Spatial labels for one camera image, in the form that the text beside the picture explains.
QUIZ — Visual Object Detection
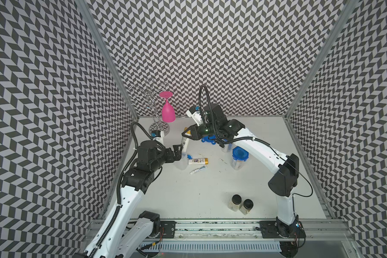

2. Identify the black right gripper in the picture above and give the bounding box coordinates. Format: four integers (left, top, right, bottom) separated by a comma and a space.
181, 122, 218, 140

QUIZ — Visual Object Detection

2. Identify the white tube gold cap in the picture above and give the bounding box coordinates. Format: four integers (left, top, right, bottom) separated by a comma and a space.
188, 158, 209, 165
181, 133, 190, 155

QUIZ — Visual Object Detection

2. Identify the small toothpaste tube front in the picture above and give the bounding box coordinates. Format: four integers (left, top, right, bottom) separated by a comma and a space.
190, 165, 207, 175

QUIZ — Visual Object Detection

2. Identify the blue lid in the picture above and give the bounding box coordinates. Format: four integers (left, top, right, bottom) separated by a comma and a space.
232, 146, 249, 161
201, 135, 216, 145

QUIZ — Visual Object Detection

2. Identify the white tube gold cap back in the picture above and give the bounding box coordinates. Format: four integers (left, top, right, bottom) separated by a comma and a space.
181, 133, 190, 155

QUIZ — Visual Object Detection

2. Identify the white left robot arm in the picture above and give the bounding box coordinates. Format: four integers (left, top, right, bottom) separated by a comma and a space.
74, 140, 182, 258

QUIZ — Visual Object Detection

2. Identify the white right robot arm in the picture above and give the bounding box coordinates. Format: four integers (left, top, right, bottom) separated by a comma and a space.
182, 104, 301, 238

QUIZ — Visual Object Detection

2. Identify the pink plastic wine glass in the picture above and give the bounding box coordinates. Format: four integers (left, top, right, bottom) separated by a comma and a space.
159, 91, 176, 123

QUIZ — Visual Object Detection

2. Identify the black cap jar left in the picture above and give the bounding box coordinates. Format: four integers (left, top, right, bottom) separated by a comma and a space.
227, 194, 242, 212

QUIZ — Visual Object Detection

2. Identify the black cap jar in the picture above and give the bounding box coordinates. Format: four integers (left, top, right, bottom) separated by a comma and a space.
239, 199, 254, 216
227, 194, 242, 212

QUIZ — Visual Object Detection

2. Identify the black cap jar right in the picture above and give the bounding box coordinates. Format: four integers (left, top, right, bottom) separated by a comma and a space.
239, 199, 254, 216

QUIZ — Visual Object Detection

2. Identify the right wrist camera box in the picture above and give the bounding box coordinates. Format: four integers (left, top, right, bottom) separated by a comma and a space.
186, 106, 203, 126

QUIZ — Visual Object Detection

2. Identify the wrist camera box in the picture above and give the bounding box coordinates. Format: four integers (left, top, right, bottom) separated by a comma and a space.
151, 130, 164, 145
186, 106, 203, 126

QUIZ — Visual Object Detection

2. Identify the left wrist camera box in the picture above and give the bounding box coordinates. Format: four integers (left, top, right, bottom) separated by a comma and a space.
151, 130, 164, 145

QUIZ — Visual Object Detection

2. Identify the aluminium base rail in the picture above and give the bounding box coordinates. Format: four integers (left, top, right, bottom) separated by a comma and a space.
140, 219, 362, 258

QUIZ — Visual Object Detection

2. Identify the aluminium left corner post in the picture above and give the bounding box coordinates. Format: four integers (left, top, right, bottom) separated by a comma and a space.
75, 0, 139, 120

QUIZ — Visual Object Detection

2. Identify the aluminium corner post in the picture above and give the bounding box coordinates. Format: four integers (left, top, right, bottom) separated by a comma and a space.
284, 0, 360, 120
75, 0, 139, 120

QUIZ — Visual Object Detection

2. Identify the aluminium right corner post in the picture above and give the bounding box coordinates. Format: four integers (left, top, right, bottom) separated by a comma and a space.
284, 0, 360, 120

